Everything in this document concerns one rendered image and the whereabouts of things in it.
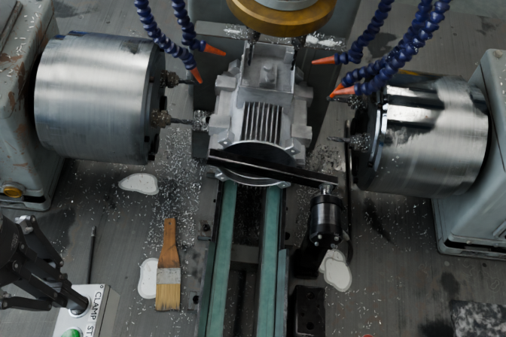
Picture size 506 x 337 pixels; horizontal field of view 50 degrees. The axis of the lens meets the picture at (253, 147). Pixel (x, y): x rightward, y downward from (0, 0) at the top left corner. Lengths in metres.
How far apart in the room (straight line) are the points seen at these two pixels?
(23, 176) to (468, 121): 0.85
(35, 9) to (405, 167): 0.75
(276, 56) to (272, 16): 0.26
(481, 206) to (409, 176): 0.17
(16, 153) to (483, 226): 0.93
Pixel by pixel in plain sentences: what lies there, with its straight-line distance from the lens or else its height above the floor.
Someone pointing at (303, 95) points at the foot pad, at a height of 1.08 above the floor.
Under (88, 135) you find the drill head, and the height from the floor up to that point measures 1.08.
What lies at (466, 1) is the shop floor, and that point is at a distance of 3.32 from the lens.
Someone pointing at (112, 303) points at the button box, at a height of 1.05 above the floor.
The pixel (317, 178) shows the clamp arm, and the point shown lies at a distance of 1.03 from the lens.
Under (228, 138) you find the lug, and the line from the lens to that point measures 0.99.
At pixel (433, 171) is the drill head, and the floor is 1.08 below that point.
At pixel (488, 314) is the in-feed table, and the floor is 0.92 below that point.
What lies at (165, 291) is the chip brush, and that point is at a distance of 1.16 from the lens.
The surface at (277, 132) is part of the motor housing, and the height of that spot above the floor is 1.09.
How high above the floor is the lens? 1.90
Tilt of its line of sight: 55 degrees down
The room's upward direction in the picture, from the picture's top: 10 degrees clockwise
